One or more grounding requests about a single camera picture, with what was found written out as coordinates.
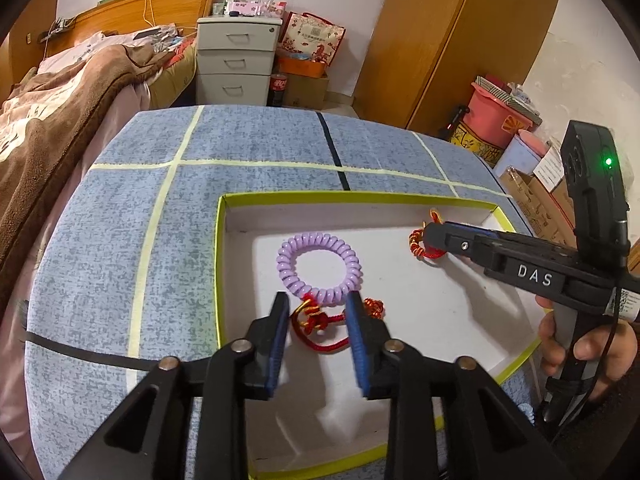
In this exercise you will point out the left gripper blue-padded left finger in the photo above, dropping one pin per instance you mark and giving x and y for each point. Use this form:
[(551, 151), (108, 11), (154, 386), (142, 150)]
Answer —
[(268, 337)]

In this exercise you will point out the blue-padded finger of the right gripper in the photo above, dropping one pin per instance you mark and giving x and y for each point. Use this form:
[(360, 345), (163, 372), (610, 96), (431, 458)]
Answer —
[(437, 244), (466, 232)]

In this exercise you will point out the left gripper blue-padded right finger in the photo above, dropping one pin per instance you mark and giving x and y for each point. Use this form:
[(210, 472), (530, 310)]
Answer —
[(367, 337)]

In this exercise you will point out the person's right hand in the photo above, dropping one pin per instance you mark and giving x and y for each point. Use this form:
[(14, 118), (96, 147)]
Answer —
[(621, 354)]

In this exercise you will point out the brown cardboard box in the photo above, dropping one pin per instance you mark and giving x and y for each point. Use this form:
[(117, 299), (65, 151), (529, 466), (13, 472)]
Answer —
[(540, 209)]

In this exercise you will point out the green-edged white cardboard tray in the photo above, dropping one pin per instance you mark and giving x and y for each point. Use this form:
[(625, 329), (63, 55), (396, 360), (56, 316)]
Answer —
[(445, 318)]

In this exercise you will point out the yellow patterned box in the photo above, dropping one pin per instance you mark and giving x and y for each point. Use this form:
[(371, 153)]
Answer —
[(465, 137)]

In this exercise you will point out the pink plastic bin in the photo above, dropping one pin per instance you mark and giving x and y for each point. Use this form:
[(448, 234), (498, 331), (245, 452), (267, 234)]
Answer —
[(492, 120)]

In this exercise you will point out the blue patterned tablecloth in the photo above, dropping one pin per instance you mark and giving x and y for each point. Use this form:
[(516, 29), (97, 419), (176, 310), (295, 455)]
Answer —
[(128, 275)]

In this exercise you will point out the small cardboard box on floor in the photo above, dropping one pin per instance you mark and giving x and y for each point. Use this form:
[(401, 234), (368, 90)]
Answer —
[(305, 92)]

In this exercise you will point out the large wooden wardrobe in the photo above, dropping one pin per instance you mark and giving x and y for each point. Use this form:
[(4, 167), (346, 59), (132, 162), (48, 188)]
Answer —
[(425, 54)]

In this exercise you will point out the orange box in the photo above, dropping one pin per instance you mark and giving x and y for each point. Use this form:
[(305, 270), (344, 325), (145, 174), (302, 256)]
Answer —
[(305, 68)]

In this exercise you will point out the cola bottle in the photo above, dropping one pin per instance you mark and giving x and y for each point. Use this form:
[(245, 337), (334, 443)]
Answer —
[(277, 87)]

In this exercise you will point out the red patterned gift bag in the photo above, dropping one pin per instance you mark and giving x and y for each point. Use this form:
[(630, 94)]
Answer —
[(311, 35)]

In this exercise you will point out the grey three-drawer cabinet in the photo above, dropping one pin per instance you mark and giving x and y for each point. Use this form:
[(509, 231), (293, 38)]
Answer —
[(234, 59)]

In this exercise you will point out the brown fleece blanket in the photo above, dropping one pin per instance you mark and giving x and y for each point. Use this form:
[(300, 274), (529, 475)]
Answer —
[(46, 126)]

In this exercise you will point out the wooden bed headboard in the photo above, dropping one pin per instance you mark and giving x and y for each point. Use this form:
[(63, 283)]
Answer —
[(125, 16)]

